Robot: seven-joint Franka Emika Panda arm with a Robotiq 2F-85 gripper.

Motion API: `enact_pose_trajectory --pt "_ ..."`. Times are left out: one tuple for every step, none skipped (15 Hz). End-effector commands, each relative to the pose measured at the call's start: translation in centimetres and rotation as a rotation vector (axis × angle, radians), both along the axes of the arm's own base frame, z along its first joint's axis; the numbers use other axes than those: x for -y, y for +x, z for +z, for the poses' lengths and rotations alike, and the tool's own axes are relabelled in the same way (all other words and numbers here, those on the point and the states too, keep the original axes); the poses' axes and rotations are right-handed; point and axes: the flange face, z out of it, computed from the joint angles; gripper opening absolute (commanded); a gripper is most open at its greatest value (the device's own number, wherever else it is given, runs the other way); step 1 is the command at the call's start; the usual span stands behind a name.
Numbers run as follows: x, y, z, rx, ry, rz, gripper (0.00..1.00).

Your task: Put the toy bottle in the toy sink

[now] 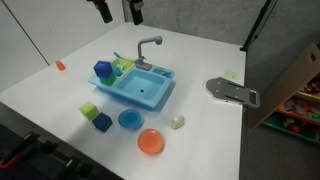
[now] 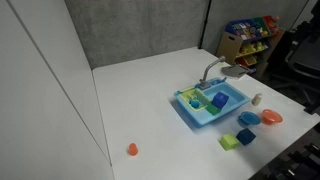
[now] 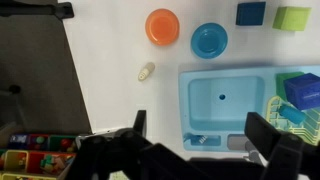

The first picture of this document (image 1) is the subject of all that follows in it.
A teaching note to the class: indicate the orange toy bowl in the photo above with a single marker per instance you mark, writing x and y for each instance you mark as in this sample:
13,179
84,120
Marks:
150,141

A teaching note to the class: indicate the black camera stand pole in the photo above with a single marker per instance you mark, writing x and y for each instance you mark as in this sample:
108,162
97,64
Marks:
261,20

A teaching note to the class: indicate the blue toy sink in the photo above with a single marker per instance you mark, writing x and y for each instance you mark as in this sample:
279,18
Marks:
142,88

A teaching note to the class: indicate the black clamp with red handle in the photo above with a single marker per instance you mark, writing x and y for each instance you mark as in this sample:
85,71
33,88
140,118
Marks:
27,158

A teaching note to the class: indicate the small orange toy cup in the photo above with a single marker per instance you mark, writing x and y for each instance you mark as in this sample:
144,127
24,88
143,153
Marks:
60,66

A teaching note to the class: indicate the cream toy bottle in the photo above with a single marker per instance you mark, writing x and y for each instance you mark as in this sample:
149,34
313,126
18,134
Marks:
177,122

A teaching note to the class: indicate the green toy cube in sink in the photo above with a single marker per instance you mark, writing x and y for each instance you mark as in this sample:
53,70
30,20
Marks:
108,81

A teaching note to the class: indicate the blue toy bowl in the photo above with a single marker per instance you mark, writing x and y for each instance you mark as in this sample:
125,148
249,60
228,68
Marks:
130,119

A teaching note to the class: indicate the grey toy faucet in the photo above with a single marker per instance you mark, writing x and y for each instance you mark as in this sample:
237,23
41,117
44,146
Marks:
140,61

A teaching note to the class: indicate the dark blue toy cube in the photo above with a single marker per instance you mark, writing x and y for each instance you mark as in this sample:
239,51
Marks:
102,122

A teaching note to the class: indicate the lime green toy cube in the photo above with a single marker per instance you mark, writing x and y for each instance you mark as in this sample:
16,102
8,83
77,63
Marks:
89,110

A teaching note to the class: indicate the pale yellow sticker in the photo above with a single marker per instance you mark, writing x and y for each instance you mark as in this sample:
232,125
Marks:
230,75

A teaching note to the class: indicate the small blue toy cup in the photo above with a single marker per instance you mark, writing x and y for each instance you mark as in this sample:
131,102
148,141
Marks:
117,71

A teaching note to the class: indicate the grey metal mounting plate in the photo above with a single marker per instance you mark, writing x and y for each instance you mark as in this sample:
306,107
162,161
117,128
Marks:
229,92

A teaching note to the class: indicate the purple-blue toy cube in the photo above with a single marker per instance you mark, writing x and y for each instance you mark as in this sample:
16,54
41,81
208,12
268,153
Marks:
103,69

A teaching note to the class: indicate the yellow-green dish rack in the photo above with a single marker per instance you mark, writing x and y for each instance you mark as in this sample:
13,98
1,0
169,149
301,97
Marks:
124,64

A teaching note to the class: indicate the wooden toy shelf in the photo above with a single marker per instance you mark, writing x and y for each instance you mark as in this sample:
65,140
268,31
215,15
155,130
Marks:
291,104

